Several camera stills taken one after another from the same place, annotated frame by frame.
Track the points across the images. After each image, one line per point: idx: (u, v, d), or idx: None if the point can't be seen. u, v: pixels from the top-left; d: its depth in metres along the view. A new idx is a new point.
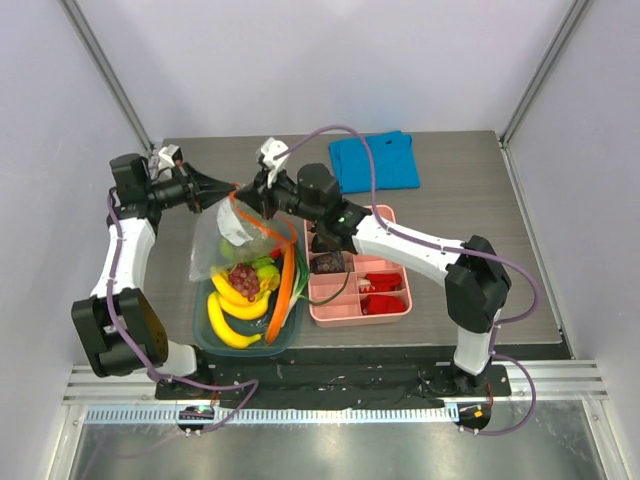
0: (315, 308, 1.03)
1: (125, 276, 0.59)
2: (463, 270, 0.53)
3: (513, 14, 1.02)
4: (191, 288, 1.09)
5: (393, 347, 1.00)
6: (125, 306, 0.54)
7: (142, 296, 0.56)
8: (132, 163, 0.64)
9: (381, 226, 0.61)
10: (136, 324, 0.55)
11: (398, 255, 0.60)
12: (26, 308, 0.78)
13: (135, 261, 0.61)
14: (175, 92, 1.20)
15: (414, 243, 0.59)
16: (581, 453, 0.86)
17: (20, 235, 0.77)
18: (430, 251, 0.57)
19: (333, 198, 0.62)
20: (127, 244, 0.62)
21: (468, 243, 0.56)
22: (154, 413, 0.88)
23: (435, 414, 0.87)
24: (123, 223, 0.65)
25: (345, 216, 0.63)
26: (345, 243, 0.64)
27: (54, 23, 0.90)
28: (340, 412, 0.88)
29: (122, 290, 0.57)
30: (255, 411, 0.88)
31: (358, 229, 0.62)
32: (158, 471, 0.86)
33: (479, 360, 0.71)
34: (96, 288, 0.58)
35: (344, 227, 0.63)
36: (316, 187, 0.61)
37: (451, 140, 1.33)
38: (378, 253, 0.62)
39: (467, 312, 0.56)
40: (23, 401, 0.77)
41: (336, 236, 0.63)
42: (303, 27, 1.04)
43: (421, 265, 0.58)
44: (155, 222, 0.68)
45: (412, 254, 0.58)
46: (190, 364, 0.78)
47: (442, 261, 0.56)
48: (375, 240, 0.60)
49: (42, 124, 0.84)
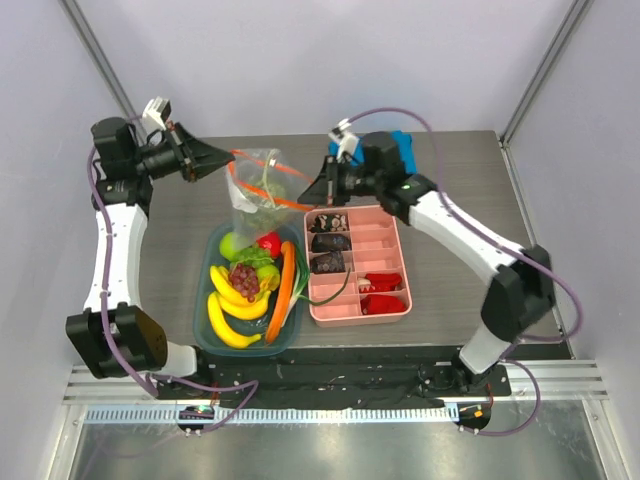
0: (315, 308, 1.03)
1: (119, 285, 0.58)
2: (515, 275, 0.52)
3: (513, 15, 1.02)
4: (191, 287, 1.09)
5: (393, 347, 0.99)
6: (121, 324, 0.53)
7: (138, 310, 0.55)
8: (116, 135, 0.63)
9: (443, 206, 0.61)
10: (133, 337, 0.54)
11: (453, 240, 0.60)
12: (25, 309, 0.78)
13: (129, 264, 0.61)
14: (174, 92, 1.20)
15: (474, 234, 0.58)
16: (581, 453, 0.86)
17: (19, 235, 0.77)
18: (486, 245, 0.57)
19: (394, 162, 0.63)
20: (119, 244, 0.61)
21: (527, 250, 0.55)
22: (154, 413, 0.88)
23: (434, 414, 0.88)
24: (111, 206, 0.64)
25: (409, 185, 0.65)
26: (401, 209, 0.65)
27: (53, 22, 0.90)
28: (340, 412, 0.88)
29: (118, 305, 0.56)
30: (255, 411, 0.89)
31: (419, 202, 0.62)
32: (158, 471, 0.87)
33: (484, 361, 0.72)
34: (90, 298, 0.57)
35: (404, 194, 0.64)
36: (375, 145, 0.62)
37: (451, 140, 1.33)
38: (431, 231, 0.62)
39: (500, 317, 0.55)
40: (23, 400, 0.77)
41: (394, 201, 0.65)
42: (303, 28, 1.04)
43: (471, 256, 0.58)
44: (147, 201, 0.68)
45: (466, 243, 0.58)
46: (190, 366, 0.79)
47: (493, 257, 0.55)
48: (434, 217, 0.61)
49: (42, 124, 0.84)
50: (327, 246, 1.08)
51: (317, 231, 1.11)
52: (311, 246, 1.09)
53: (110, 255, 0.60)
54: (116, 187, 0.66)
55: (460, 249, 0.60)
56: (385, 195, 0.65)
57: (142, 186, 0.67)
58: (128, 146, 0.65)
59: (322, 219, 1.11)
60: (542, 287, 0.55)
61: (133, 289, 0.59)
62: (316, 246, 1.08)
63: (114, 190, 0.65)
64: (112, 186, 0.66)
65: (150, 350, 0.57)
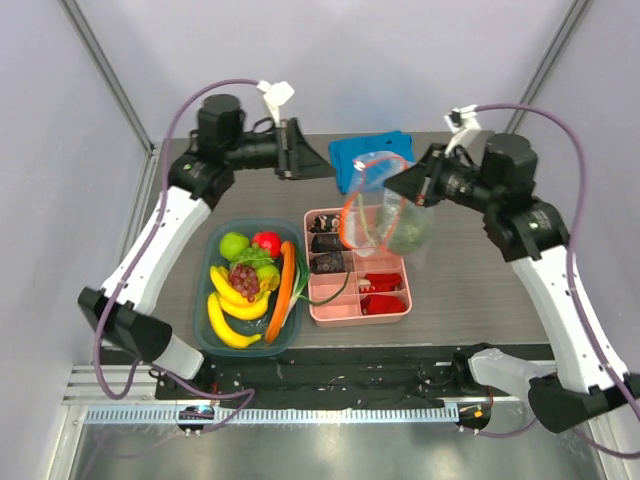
0: (315, 308, 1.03)
1: (138, 281, 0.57)
2: (601, 404, 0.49)
3: (513, 15, 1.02)
4: (192, 288, 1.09)
5: (393, 347, 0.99)
6: (119, 320, 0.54)
7: (137, 316, 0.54)
8: (220, 118, 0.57)
9: (566, 276, 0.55)
10: (125, 336, 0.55)
11: (554, 320, 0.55)
12: (25, 309, 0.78)
13: (159, 261, 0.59)
14: (175, 92, 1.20)
15: (583, 332, 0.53)
16: (582, 454, 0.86)
17: (19, 235, 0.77)
18: (590, 354, 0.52)
19: (521, 183, 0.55)
20: (160, 235, 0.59)
21: (628, 379, 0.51)
22: (154, 413, 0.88)
23: (435, 414, 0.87)
24: (177, 192, 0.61)
25: (538, 222, 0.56)
26: (513, 244, 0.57)
27: (53, 23, 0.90)
28: (340, 412, 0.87)
29: (124, 301, 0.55)
30: (255, 411, 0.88)
31: (541, 256, 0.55)
32: (158, 471, 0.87)
33: (492, 381, 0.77)
34: (111, 281, 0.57)
35: (527, 231, 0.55)
36: (507, 155, 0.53)
37: (451, 140, 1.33)
38: (532, 288, 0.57)
39: (556, 418, 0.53)
40: (23, 400, 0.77)
41: (509, 230, 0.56)
42: (303, 28, 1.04)
43: (565, 352, 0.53)
44: (216, 193, 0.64)
45: (569, 339, 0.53)
46: (189, 369, 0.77)
47: (593, 374, 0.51)
48: (549, 286, 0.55)
49: (42, 124, 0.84)
50: (327, 247, 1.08)
51: (317, 232, 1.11)
52: (311, 247, 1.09)
53: (149, 244, 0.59)
54: (195, 168, 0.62)
55: (555, 328, 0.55)
56: (501, 218, 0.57)
57: (218, 177, 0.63)
58: (228, 132, 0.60)
59: (322, 219, 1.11)
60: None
61: (151, 289, 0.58)
62: (316, 246, 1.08)
63: (192, 173, 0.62)
64: (191, 167, 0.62)
65: (140, 351, 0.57)
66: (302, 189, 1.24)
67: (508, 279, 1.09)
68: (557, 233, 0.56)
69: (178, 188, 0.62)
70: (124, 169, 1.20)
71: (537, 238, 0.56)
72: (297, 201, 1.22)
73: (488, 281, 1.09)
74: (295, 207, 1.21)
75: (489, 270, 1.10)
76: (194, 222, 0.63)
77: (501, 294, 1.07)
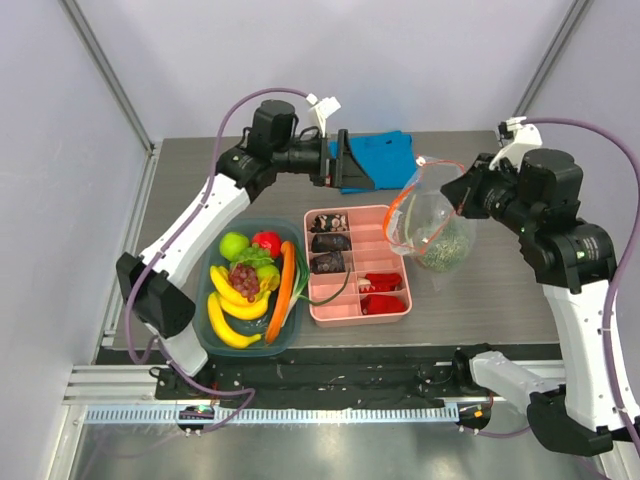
0: (315, 308, 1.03)
1: (176, 254, 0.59)
2: (606, 445, 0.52)
3: (513, 15, 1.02)
4: (192, 288, 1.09)
5: (393, 347, 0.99)
6: (153, 286, 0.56)
7: (170, 285, 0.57)
8: (276, 119, 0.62)
9: (603, 315, 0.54)
10: (155, 303, 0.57)
11: (579, 351, 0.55)
12: (25, 308, 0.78)
13: (198, 239, 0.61)
14: (175, 92, 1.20)
15: (607, 374, 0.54)
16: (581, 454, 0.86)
17: (19, 234, 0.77)
18: (607, 395, 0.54)
19: (564, 201, 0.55)
20: (202, 215, 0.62)
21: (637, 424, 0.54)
22: (154, 413, 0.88)
23: (435, 414, 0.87)
24: (223, 179, 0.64)
25: (584, 249, 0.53)
26: (553, 265, 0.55)
27: (53, 22, 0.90)
28: (340, 413, 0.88)
29: (155, 271, 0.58)
30: (255, 411, 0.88)
31: (580, 289, 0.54)
32: (158, 471, 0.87)
33: (490, 382, 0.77)
34: (151, 250, 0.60)
35: (571, 254, 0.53)
36: (548, 169, 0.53)
37: (451, 140, 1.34)
38: (561, 314, 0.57)
39: (556, 439, 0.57)
40: (23, 400, 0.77)
41: (551, 252, 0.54)
42: (304, 28, 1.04)
43: (581, 387, 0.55)
44: (259, 187, 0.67)
45: (592, 377, 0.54)
46: (192, 367, 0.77)
47: (605, 415, 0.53)
48: (582, 322, 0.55)
49: (43, 123, 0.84)
50: (327, 247, 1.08)
51: (317, 232, 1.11)
52: (311, 247, 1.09)
53: (190, 222, 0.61)
54: (243, 160, 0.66)
55: (578, 360, 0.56)
56: (545, 238, 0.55)
57: (262, 171, 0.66)
58: (279, 136, 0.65)
59: (322, 219, 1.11)
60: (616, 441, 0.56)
61: (185, 265, 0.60)
62: (316, 246, 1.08)
63: (239, 164, 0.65)
64: (238, 159, 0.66)
65: (167, 322, 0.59)
66: (302, 189, 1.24)
67: (508, 279, 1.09)
68: (599, 266, 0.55)
69: (224, 176, 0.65)
70: (125, 169, 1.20)
71: (580, 266, 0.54)
72: (298, 201, 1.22)
73: (488, 282, 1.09)
74: (295, 207, 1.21)
75: (489, 270, 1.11)
76: (234, 209, 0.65)
77: (501, 293, 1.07)
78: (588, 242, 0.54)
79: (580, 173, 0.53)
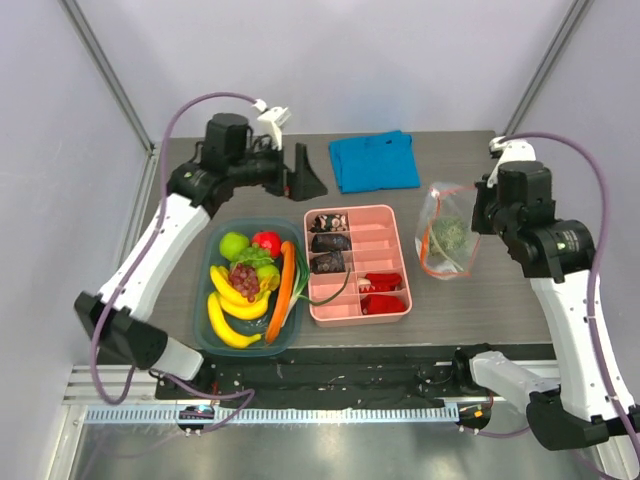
0: (315, 308, 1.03)
1: (136, 286, 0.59)
2: (602, 435, 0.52)
3: (513, 15, 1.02)
4: (192, 288, 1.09)
5: (393, 347, 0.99)
6: (116, 326, 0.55)
7: (134, 322, 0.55)
8: (230, 129, 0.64)
9: (587, 304, 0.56)
10: (121, 341, 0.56)
11: (567, 341, 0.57)
12: (25, 309, 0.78)
13: (158, 265, 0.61)
14: (175, 92, 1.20)
15: (596, 361, 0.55)
16: (581, 453, 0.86)
17: (18, 233, 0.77)
18: (599, 384, 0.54)
19: (539, 200, 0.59)
20: (158, 242, 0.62)
21: (634, 413, 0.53)
22: (154, 413, 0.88)
23: (436, 414, 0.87)
24: (176, 198, 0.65)
25: (565, 242, 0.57)
26: (537, 260, 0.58)
27: (53, 21, 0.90)
28: (340, 412, 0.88)
29: (120, 307, 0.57)
30: (255, 411, 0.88)
31: (564, 279, 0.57)
32: (159, 471, 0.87)
33: (490, 382, 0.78)
34: (109, 286, 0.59)
35: (552, 248, 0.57)
36: (521, 173, 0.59)
37: (451, 140, 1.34)
38: (549, 308, 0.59)
39: (555, 436, 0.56)
40: (22, 400, 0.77)
41: (533, 246, 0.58)
42: (304, 28, 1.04)
43: (574, 378, 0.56)
44: (217, 201, 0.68)
45: (581, 365, 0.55)
46: (189, 370, 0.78)
47: (599, 403, 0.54)
48: (567, 310, 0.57)
49: (43, 123, 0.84)
50: (327, 247, 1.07)
51: (317, 231, 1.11)
52: (311, 247, 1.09)
53: (147, 250, 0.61)
54: (196, 176, 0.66)
55: (567, 350, 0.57)
56: (527, 234, 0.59)
57: (217, 185, 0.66)
58: (233, 146, 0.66)
59: (322, 219, 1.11)
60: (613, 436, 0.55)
61: (148, 296, 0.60)
62: (316, 246, 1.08)
63: (192, 180, 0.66)
64: (191, 175, 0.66)
65: (135, 357, 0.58)
66: None
67: (508, 279, 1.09)
68: (582, 257, 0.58)
69: (179, 195, 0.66)
70: (125, 169, 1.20)
71: (562, 258, 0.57)
72: (298, 201, 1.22)
73: (488, 281, 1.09)
74: (295, 207, 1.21)
75: (489, 269, 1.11)
76: (194, 229, 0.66)
77: (501, 293, 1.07)
78: (568, 235, 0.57)
79: (549, 173, 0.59)
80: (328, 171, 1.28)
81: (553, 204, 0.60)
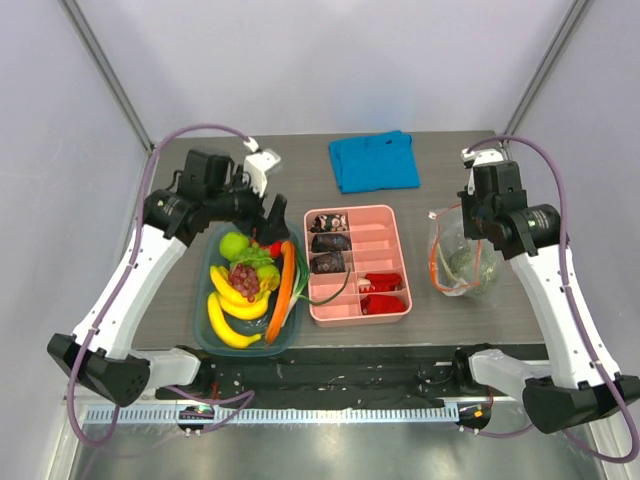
0: (315, 308, 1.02)
1: (111, 326, 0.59)
2: (592, 402, 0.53)
3: (514, 15, 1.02)
4: (192, 288, 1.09)
5: (393, 347, 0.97)
6: (90, 367, 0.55)
7: (109, 364, 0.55)
8: (211, 160, 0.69)
9: (561, 275, 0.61)
10: (97, 384, 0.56)
11: (549, 313, 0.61)
12: (26, 310, 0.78)
13: (133, 302, 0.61)
14: (175, 92, 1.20)
15: (577, 328, 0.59)
16: (581, 453, 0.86)
17: (18, 234, 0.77)
18: (583, 352, 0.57)
19: (510, 188, 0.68)
20: (132, 278, 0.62)
21: (620, 380, 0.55)
22: (154, 413, 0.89)
23: (435, 414, 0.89)
24: (150, 229, 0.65)
25: (535, 220, 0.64)
26: (513, 240, 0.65)
27: (53, 22, 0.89)
28: (340, 412, 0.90)
29: (97, 348, 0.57)
30: (255, 411, 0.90)
31: (538, 253, 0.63)
32: (158, 472, 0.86)
33: (490, 377, 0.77)
34: (82, 328, 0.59)
35: (523, 225, 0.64)
36: (491, 166, 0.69)
37: (450, 140, 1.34)
38: (529, 283, 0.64)
39: (547, 420, 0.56)
40: (22, 401, 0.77)
41: (508, 227, 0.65)
42: (304, 28, 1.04)
43: (558, 347, 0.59)
44: (191, 229, 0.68)
45: (563, 332, 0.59)
46: (186, 377, 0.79)
47: (584, 370, 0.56)
48: (545, 282, 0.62)
49: (43, 125, 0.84)
50: (327, 247, 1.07)
51: (317, 231, 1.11)
52: (311, 246, 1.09)
53: (121, 288, 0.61)
54: (169, 205, 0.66)
55: (550, 321, 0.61)
56: (501, 218, 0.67)
57: (192, 214, 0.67)
58: (212, 178, 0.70)
59: (322, 219, 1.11)
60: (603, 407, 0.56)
61: (124, 334, 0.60)
62: (316, 246, 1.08)
63: (167, 207, 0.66)
64: (164, 202, 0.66)
65: (113, 396, 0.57)
66: (302, 189, 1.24)
67: (508, 279, 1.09)
68: (554, 233, 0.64)
69: (152, 226, 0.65)
70: (125, 169, 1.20)
71: (534, 234, 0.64)
72: (298, 201, 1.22)
73: None
74: (295, 207, 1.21)
75: None
76: (167, 263, 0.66)
77: (501, 293, 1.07)
78: (538, 214, 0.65)
79: (516, 165, 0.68)
80: (328, 171, 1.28)
81: (525, 194, 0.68)
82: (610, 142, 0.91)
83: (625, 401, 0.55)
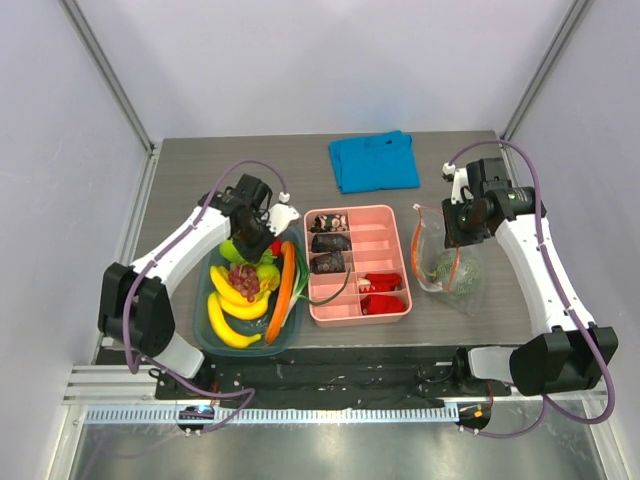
0: (315, 309, 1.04)
1: (167, 264, 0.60)
2: (565, 343, 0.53)
3: (514, 15, 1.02)
4: (192, 288, 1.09)
5: (393, 347, 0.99)
6: (144, 291, 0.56)
7: (162, 292, 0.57)
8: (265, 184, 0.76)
9: (536, 236, 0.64)
10: (145, 309, 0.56)
11: (526, 271, 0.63)
12: (26, 310, 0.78)
13: (188, 253, 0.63)
14: (175, 92, 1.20)
15: (552, 280, 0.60)
16: (581, 453, 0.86)
17: (19, 234, 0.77)
18: (556, 300, 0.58)
19: (496, 177, 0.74)
20: (193, 234, 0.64)
21: (594, 328, 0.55)
22: (154, 413, 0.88)
23: (435, 414, 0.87)
24: (211, 211, 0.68)
25: (516, 195, 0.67)
26: (496, 212, 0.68)
27: (52, 22, 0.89)
28: (340, 412, 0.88)
29: (152, 279, 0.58)
30: (255, 411, 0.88)
31: (516, 220, 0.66)
32: (158, 471, 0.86)
33: (485, 370, 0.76)
34: (140, 261, 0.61)
35: (504, 196, 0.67)
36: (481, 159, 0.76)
37: (450, 140, 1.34)
38: (510, 249, 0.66)
39: (531, 372, 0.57)
40: (22, 400, 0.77)
41: (492, 202, 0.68)
42: (304, 29, 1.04)
43: (535, 299, 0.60)
44: (239, 224, 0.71)
45: (538, 284, 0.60)
46: (189, 369, 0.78)
47: (557, 316, 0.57)
48: (522, 243, 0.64)
49: (42, 125, 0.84)
50: (327, 247, 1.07)
51: (317, 232, 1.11)
52: (311, 247, 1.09)
53: (181, 239, 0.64)
54: (227, 198, 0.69)
55: (527, 278, 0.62)
56: (486, 196, 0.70)
57: (244, 209, 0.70)
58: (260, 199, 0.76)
59: (322, 219, 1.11)
60: (588, 369, 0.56)
61: (173, 279, 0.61)
62: (316, 246, 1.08)
63: (224, 199, 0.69)
64: (222, 197, 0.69)
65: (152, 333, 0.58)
66: (302, 190, 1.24)
67: (509, 279, 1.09)
68: (535, 208, 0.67)
69: (213, 209, 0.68)
70: (125, 170, 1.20)
71: (514, 205, 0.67)
72: (298, 201, 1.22)
73: (488, 281, 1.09)
74: (295, 207, 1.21)
75: (489, 269, 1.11)
76: (218, 238, 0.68)
77: (501, 293, 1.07)
78: (519, 190, 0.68)
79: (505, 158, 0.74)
80: (328, 171, 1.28)
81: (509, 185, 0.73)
82: (610, 143, 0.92)
83: (601, 352, 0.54)
